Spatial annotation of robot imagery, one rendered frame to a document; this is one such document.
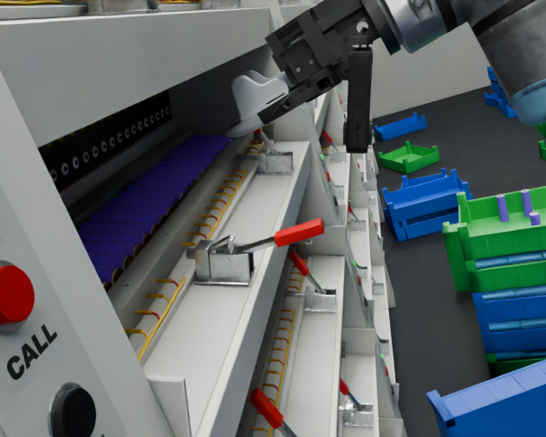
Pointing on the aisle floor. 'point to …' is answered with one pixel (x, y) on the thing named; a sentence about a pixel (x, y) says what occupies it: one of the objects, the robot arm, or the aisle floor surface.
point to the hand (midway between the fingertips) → (240, 131)
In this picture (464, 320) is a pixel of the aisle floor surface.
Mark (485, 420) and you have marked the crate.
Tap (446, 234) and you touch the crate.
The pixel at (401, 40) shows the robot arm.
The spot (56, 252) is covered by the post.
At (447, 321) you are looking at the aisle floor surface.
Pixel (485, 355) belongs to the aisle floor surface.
